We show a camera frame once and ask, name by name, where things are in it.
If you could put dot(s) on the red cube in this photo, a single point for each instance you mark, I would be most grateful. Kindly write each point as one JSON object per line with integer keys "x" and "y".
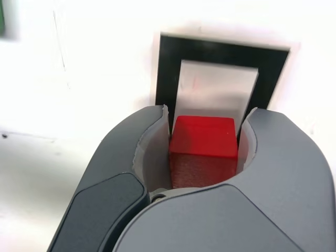
{"x": 202, "y": 141}

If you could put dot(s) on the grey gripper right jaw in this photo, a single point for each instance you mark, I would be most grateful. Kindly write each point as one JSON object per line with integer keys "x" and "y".
{"x": 262, "y": 210}

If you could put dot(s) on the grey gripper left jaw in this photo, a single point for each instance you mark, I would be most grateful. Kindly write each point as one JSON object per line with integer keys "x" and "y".
{"x": 110, "y": 162}

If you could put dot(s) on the black tape square outline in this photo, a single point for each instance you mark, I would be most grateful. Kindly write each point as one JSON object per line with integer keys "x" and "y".
{"x": 168, "y": 65}

